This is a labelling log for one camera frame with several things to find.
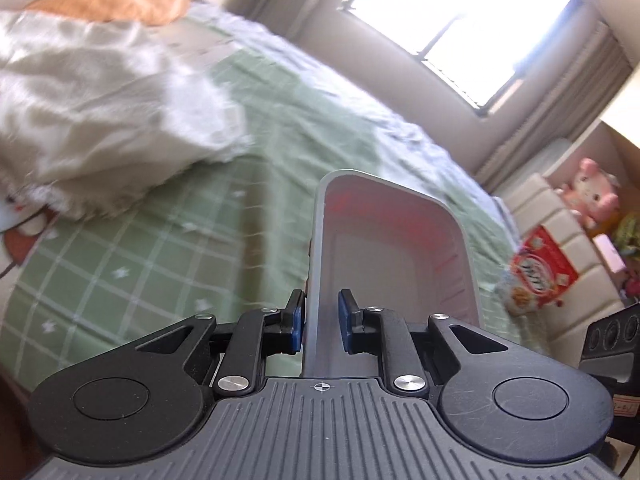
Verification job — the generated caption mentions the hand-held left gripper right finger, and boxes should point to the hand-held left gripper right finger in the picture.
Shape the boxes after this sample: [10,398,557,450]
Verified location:
[338,287,511,397]

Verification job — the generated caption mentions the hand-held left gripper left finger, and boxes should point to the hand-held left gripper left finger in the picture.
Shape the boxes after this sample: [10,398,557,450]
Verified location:
[135,288,306,397]

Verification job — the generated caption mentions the white rectangular plastic container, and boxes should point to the white rectangular plastic container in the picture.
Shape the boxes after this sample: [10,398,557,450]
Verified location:
[300,170,483,378]

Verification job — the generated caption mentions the small pink box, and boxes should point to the small pink box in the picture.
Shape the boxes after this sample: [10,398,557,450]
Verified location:
[592,234,631,273]

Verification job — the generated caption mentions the red cereal bag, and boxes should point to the red cereal bag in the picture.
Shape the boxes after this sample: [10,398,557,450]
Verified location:
[495,225,581,317]

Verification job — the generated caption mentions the pink plush toy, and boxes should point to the pink plush toy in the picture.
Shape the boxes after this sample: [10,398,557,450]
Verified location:
[552,157,621,231]

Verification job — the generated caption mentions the green checked bed sheet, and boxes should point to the green checked bed sheet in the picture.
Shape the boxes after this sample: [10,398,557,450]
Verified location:
[0,2,531,411]

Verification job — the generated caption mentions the light cardboard box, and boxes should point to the light cardboard box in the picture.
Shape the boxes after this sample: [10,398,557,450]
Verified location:
[545,120,640,241]

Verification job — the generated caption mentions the grey curtain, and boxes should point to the grey curtain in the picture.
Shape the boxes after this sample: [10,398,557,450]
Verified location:
[475,20,636,186]

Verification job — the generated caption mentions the cartoon printed cloth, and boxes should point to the cartoon printed cloth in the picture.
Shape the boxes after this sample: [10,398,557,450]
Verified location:
[0,192,53,281]

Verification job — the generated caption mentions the white quilt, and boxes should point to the white quilt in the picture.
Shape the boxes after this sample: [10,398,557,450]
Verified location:
[0,7,253,221]

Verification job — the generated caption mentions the window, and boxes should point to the window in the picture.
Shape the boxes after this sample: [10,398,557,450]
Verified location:
[337,0,573,120]

